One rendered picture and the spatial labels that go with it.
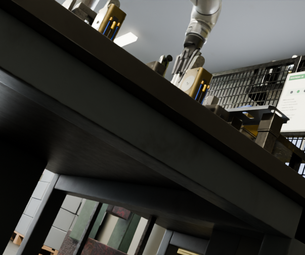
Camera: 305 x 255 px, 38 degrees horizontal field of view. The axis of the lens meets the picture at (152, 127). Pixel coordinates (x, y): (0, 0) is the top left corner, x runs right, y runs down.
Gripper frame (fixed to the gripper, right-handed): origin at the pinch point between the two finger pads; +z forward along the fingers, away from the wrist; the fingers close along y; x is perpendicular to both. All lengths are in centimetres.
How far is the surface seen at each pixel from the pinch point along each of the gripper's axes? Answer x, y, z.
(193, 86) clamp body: -8.5, 24.6, 9.6
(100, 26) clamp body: -43.5, 21.4, 10.1
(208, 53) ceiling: 194, -280, -199
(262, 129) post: 12.9, 37.9, 13.9
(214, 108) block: 3.9, 22.4, 10.1
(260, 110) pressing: 12.6, 34.2, 6.9
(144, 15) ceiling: 105, -304, -199
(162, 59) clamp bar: -1.8, -14.8, -12.6
